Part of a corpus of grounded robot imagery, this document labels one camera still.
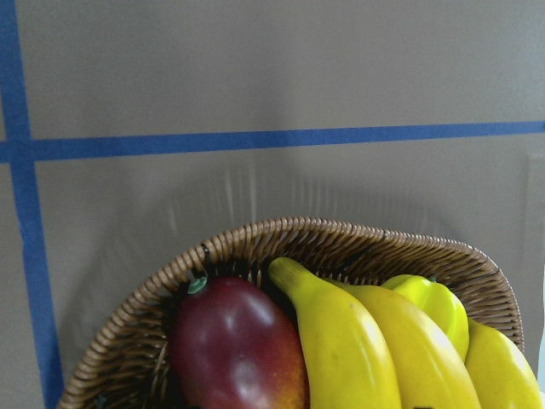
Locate yellow banana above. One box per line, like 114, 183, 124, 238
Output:
329, 279, 481, 409
465, 319, 543, 409
268, 257, 402, 408

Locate brown wicker basket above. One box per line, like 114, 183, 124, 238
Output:
59, 217, 524, 408

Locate red mango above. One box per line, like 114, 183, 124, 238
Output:
169, 277, 310, 409

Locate green pear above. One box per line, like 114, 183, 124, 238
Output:
381, 274, 469, 360

